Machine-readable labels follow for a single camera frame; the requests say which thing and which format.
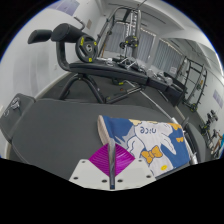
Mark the black roller pad weight bench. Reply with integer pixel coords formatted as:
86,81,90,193
27,22,184,105

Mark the blue cartoon print towel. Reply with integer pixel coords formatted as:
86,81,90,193
97,114,192,190

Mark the black yellow-marked weight plate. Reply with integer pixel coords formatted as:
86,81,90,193
74,34,99,63
124,35,139,50

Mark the grey window curtain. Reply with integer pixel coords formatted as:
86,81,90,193
154,39,184,73
106,23,156,63

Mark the black square seat pad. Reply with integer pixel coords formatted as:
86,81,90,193
0,93,36,144

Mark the dumbbell storage rack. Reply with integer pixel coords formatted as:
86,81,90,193
199,109,224,158

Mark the chrome dumbbells group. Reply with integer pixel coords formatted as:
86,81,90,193
133,59,174,86

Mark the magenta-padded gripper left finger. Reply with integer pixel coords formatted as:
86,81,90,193
68,143,111,190

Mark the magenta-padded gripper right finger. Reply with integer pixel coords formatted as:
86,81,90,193
114,145,157,190

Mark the black upright board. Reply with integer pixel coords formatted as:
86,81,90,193
163,79,186,108

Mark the black steel squat rack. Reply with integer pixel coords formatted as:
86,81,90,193
181,56,208,113

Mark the small purple wall poster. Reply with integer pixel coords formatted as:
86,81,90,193
212,89,224,109

